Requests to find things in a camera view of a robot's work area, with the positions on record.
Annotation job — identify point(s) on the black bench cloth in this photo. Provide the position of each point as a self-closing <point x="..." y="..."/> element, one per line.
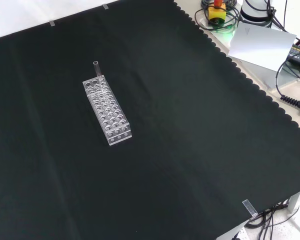
<point x="165" y="125"/>

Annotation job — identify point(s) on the clear acrylic test tube rack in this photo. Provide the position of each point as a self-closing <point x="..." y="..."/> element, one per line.
<point x="107" y="112"/>

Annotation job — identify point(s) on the clear tape strip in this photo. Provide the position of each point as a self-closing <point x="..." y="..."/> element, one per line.
<point x="248" y="206"/>

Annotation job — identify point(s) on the clear glass test tube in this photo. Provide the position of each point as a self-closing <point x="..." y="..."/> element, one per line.
<point x="97" y="71"/>

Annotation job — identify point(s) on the grey tape strip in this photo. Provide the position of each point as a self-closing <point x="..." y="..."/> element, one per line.
<point x="52" y="23"/>
<point x="105" y="6"/>

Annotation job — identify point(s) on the yellow emergency stop button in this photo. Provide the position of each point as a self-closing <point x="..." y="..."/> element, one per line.
<point x="216" y="13"/>

